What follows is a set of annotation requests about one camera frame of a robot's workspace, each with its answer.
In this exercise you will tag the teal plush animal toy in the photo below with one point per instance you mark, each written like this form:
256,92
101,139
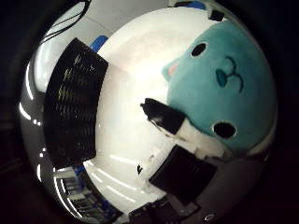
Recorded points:
218,84

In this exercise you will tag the blue chair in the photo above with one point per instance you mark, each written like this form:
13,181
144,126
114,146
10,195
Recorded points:
99,43
196,4

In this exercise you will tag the black mesh basket container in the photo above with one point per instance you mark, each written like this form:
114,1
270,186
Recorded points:
74,102

